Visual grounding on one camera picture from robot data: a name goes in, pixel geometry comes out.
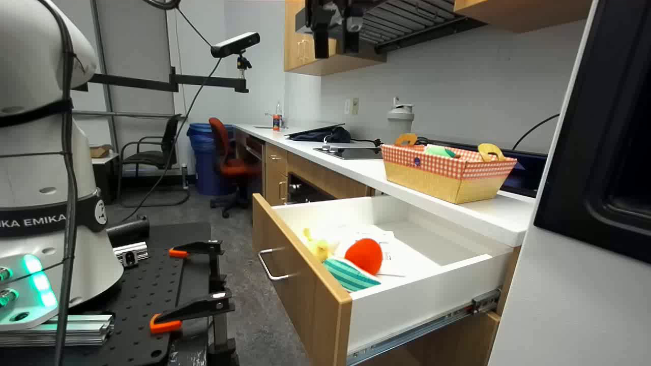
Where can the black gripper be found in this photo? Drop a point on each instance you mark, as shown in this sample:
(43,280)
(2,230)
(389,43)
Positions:
(336,13)

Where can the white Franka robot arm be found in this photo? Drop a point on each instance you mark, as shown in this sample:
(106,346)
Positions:
(33,73)

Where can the red checkered basket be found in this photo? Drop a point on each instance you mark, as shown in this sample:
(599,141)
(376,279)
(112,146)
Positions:
(444,177)

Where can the white drawer with wood front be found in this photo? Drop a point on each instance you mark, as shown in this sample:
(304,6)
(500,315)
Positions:
(419,285)

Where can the wooden upper cabinet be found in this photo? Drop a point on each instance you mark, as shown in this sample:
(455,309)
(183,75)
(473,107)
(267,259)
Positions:
(301,40)

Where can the stainless range hood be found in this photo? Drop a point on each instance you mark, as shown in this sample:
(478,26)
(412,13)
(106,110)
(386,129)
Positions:
(413,21)

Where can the black bag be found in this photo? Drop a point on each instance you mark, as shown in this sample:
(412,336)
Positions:
(319,132)

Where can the white plastic jug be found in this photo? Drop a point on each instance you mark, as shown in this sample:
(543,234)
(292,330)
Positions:
(399,118)

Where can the dark flat tray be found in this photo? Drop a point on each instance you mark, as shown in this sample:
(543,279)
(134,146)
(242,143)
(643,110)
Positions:
(349,151)

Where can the yellow orange round toy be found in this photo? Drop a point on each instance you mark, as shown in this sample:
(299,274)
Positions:
(408,138)

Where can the wooden lower cabinets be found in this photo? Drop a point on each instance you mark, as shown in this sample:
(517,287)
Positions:
(275,172)

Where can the light green toy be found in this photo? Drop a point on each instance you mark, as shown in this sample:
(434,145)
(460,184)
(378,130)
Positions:
(440,151)

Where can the red office chair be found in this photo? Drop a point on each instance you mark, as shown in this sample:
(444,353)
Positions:
(227,158)

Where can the blue trash bin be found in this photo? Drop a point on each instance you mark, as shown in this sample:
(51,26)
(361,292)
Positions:
(203,158)

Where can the wooden cabinet beside hood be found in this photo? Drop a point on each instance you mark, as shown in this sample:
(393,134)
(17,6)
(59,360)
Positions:
(521,13)

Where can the yellow banana plush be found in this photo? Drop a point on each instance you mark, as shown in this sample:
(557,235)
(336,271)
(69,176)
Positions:
(319,246)

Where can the black armchair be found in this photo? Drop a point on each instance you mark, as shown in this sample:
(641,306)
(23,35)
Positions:
(154,158)

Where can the grey stand pole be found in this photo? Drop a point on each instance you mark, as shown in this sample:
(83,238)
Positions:
(103,82)

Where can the small white black device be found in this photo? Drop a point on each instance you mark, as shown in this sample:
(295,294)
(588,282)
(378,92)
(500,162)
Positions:
(130,253)

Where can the white appliance with black panel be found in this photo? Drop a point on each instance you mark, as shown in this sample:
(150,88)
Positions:
(582,291)

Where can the aluminium extrusion bar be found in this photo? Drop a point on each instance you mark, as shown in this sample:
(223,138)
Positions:
(74,330)

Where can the white wall outlet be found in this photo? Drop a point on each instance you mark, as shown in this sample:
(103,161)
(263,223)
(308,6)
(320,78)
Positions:
(353,106)

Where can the black camera on stand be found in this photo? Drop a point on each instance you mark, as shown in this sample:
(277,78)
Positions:
(234,43)

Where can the metal drawer slide rail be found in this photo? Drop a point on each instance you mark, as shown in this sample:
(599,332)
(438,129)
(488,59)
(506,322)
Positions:
(434,323)

